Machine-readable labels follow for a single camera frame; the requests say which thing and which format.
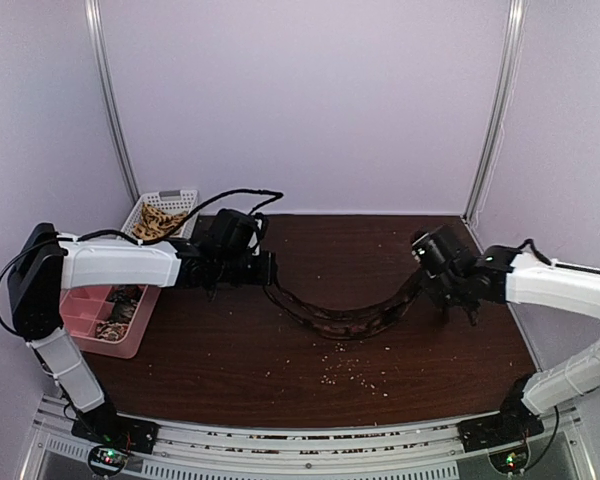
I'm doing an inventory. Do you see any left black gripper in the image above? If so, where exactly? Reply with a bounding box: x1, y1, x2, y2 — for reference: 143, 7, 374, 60
217, 249, 276, 285

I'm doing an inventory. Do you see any dark red patterned tie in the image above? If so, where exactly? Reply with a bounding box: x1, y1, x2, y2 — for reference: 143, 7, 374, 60
263, 269, 424, 341

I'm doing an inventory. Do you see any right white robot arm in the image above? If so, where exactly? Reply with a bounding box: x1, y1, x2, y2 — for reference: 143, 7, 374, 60
411, 225, 600, 442

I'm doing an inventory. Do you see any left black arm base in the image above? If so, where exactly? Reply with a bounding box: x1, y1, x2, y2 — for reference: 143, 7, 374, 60
71, 395, 159, 454

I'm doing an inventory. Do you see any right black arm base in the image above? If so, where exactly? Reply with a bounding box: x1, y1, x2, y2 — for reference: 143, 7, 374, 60
457, 399, 545, 452

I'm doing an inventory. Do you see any white perforated plastic basket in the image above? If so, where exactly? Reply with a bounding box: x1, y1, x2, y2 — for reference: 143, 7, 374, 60
121, 190, 199, 239

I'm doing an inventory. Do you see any leopard print tie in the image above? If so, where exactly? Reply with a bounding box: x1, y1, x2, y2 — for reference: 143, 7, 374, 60
131, 203, 187, 241

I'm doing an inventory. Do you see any rolled dark tie in box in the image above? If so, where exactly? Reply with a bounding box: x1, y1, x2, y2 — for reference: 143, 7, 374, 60
107, 285, 143, 323

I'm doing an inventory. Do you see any rolled leopard tie in box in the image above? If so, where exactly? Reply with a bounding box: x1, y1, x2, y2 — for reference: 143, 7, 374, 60
95, 322, 129, 343

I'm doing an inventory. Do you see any pink divided plastic box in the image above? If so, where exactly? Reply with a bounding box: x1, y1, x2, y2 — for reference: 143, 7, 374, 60
60, 285, 160, 359

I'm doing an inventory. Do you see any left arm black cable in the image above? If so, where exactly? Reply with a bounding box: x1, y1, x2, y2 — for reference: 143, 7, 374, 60
74, 188, 285, 246

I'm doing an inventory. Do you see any aluminium front rail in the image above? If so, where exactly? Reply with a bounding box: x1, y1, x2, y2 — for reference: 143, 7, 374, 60
22, 394, 596, 480

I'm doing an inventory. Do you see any right aluminium frame post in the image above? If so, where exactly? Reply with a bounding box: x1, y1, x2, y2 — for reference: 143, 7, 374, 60
463, 0, 528, 227

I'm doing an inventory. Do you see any aluminium frame post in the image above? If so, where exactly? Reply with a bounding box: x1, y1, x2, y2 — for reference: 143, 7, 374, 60
463, 0, 528, 227
84, 0, 140, 202

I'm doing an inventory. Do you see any left aluminium frame post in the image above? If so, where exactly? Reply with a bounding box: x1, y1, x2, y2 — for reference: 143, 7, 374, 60
84, 0, 140, 202

